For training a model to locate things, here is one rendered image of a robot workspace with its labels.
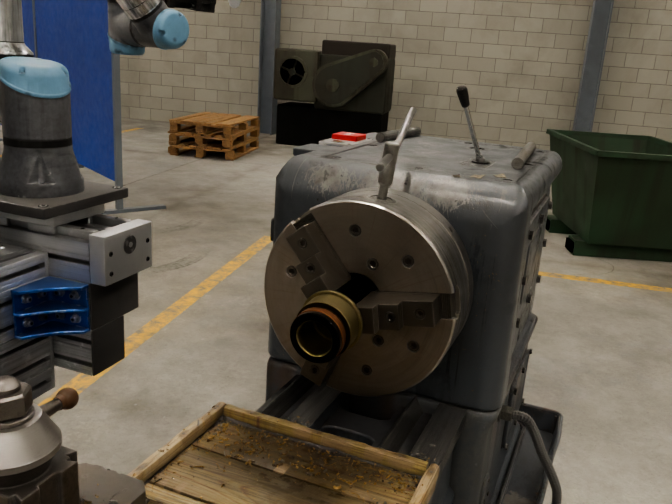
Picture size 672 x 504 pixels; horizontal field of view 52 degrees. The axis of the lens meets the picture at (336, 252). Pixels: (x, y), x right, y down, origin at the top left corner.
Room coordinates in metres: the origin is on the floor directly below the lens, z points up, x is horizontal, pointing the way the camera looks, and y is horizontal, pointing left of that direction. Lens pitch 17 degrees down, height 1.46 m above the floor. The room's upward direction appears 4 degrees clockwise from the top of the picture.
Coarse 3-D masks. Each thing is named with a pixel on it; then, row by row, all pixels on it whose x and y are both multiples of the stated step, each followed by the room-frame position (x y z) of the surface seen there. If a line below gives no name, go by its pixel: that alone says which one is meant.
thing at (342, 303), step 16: (304, 304) 0.92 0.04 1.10; (320, 304) 0.88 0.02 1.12; (336, 304) 0.88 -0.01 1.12; (352, 304) 0.90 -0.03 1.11; (304, 320) 0.86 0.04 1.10; (320, 320) 0.85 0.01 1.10; (336, 320) 0.85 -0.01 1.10; (352, 320) 0.88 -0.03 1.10; (304, 336) 0.89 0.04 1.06; (320, 336) 0.91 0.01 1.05; (336, 336) 0.84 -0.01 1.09; (352, 336) 0.87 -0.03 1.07; (304, 352) 0.86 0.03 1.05; (320, 352) 0.87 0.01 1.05; (336, 352) 0.84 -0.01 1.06
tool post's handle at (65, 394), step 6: (60, 390) 0.55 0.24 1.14; (66, 390) 0.55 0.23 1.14; (72, 390) 0.55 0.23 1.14; (60, 396) 0.54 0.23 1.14; (66, 396) 0.55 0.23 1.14; (72, 396) 0.55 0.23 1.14; (78, 396) 0.55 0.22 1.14; (48, 402) 0.53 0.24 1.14; (54, 402) 0.54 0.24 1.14; (60, 402) 0.54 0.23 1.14; (66, 402) 0.54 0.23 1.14; (72, 402) 0.55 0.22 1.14; (42, 408) 0.52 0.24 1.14; (48, 408) 0.53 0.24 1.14; (54, 408) 0.53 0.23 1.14; (60, 408) 0.54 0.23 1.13; (66, 408) 0.54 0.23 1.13; (48, 414) 0.52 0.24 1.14
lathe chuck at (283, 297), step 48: (336, 240) 1.00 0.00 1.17; (384, 240) 0.98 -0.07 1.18; (432, 240) 0.96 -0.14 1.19; (288, 288) 1.03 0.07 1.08; (384, 288) 0.97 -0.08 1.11; (432, 288) 0.95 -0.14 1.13; (288, 336) 1.03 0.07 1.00; (384, 336) 0.97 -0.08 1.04; (432, 336) 0.94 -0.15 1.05; (336, 384) 1.00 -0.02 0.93; (384, 384) 0.97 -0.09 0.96
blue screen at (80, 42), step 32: (32, 0) 7.11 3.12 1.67; (64, 0) 6.41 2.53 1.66; (96, 0) 5.81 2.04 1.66; (32, 32) 7.20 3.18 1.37; (64, 32) 6.44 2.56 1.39; (96, 32) 5.83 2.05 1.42; (64, 64) 6.47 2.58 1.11; (96, 64) 5.84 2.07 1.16; (96, 96) 5.86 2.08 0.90; (96, 128) 5.88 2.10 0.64; (96, 160) 5.90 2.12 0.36
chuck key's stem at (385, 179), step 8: (392, 144) 1.01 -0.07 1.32; (384, 152) 1.02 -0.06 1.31; (392, 152) 1.01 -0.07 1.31; (392, 160) 1.02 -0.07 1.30; (392, 168) 1.02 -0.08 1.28; (384, 176) 1.02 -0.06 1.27; (392, 176) 1.02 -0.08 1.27; (384, 184) 1.02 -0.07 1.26; (384, 192) 1.02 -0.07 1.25; (384, 200) 1.02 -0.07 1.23
